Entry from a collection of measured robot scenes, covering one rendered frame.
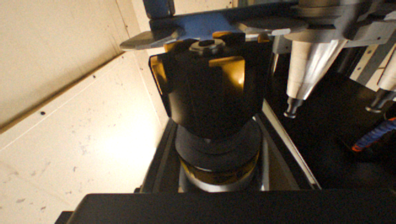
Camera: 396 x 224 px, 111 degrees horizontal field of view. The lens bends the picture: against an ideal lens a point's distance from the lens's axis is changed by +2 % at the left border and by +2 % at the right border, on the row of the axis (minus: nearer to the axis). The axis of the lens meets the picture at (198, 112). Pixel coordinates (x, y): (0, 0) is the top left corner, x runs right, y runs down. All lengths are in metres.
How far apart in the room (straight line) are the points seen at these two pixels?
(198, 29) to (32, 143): 0.48
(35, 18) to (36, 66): 0.13
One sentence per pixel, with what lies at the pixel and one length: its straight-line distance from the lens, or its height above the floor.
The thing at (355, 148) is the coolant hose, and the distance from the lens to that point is 0.54.
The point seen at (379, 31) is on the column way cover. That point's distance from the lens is 1.03.
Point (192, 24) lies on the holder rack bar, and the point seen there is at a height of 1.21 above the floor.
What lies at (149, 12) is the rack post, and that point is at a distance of 0.20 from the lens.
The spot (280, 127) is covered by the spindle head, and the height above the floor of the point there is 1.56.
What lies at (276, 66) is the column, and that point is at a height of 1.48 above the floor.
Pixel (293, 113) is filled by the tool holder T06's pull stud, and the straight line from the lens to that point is 0.23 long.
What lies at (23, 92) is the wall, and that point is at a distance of 0.54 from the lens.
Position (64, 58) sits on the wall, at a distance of 0.63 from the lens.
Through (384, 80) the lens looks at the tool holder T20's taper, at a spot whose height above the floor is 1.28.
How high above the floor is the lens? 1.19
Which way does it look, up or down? 38 degrees up
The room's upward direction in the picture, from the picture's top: 172 degrees clockwise
